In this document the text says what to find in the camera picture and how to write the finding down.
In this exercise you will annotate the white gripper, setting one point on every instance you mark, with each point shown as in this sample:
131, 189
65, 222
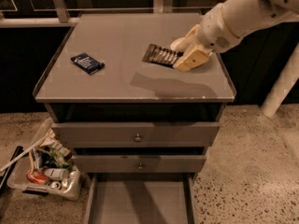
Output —
214, 34

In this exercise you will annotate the chocolate rxbar dark wrapper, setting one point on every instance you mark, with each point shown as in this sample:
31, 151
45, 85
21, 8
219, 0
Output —
160, 55

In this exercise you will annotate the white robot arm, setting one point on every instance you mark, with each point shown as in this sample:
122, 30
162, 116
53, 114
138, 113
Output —
247, 16

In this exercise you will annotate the grey drawer cabinet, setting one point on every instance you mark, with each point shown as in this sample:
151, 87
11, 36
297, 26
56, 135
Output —
128, 89

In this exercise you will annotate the grey top drawer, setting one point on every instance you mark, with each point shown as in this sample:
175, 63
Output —
136, 134

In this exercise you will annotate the grey drawer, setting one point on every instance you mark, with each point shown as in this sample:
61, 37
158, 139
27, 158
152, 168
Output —
140, 163
141, 199
136, 134

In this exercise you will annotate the grey middle drawer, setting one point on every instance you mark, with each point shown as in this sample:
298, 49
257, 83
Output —
140, 163

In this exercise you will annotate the grey bottom drawer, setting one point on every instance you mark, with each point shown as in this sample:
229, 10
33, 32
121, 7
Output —
141, 199

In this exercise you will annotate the blue snack bar wrapper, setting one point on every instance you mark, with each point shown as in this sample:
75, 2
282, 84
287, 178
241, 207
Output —
87, 63

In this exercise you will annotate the white stick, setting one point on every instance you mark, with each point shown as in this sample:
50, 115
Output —
27, 150

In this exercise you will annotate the green snack bag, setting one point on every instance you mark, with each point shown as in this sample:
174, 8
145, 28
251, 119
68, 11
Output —
60, 161

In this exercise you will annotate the white bottle in bin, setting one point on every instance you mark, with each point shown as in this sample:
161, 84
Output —
56, 174

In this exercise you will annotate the silver can in bin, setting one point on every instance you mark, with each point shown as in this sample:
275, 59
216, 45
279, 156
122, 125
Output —
65, 183

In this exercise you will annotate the clear plastic bin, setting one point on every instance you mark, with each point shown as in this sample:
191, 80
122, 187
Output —
39, 159

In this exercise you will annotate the black flat object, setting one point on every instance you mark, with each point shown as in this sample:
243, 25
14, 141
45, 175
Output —
5, 175

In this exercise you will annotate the orange snack packet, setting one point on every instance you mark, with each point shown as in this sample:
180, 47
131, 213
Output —
37, 177

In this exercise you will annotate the metal railing frame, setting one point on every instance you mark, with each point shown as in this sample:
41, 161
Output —
57, 13

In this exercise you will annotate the white cylindrical post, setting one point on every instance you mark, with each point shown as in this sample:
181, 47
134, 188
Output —
286, 80

